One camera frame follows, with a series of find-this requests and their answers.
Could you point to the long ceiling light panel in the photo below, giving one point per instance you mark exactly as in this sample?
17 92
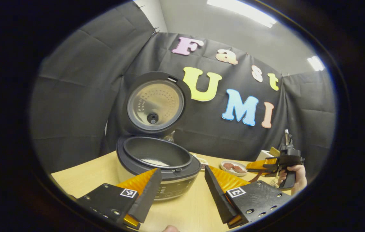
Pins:
243 13

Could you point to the small ceiling light panel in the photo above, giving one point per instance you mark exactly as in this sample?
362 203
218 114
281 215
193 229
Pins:
316 63

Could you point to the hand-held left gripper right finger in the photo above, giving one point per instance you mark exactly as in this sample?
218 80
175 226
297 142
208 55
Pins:
218 196

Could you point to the red meat piece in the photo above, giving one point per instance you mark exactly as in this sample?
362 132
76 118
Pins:
238 168
228 166

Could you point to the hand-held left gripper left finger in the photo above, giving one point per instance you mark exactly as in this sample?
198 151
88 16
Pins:
148 196

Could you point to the white rice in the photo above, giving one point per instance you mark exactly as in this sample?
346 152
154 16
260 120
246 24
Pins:
150 162

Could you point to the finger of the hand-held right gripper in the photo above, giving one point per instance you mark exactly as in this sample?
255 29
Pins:
263 173
261 165

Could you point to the black silver rice cooker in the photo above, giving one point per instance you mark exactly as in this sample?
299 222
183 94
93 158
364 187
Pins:
155 103

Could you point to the white toaster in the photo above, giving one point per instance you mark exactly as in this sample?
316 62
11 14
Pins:
263 155

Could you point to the white divided bean dish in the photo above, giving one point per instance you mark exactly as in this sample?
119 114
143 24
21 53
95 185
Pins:
203 162

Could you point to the black backdrop cloth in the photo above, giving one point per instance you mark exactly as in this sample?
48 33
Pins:
79 106

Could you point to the brown bread slice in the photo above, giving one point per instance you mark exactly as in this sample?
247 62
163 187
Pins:
274 151

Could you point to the white round plate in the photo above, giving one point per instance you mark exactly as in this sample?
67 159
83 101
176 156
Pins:
234 172

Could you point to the small glass bottle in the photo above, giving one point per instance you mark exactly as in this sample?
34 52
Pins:
169 138

